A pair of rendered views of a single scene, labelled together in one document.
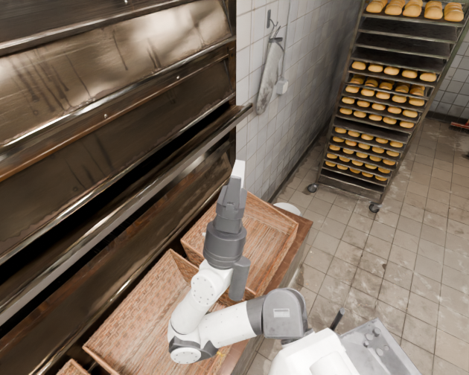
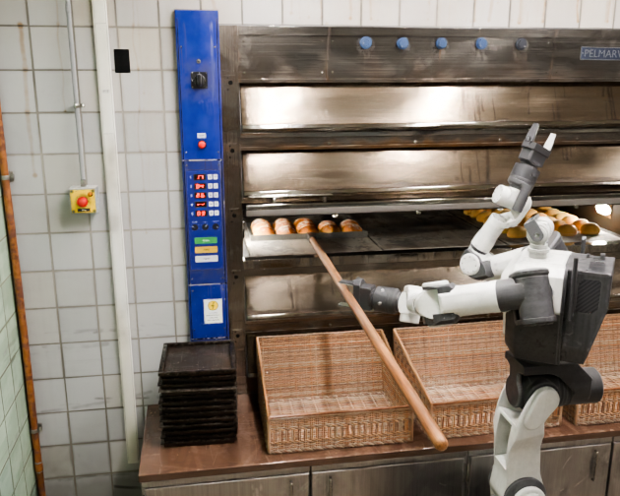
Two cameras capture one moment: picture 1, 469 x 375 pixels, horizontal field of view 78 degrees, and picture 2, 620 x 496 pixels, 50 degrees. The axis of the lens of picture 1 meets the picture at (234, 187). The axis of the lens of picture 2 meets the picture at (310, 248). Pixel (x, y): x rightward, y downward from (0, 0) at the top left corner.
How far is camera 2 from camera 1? 2.05 m
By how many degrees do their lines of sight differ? 50
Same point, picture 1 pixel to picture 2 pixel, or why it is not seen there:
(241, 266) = (525, 183)
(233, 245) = (525, 168)
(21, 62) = (466, 90)
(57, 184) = (448, 169)
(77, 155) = (468, 158)
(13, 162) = (435, 140)
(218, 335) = (497, 258)
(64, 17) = (500, 72)
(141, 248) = not seen: hidden behind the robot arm
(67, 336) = not seen: hidden behind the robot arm
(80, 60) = (499, 97)
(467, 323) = not seen: outside the picture
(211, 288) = (501, 190)
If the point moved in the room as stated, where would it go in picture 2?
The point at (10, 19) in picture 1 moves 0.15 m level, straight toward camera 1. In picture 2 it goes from (472, 67) to (471, 67)
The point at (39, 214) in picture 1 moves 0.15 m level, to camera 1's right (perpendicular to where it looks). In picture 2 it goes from (429, 180) to (459, 184)
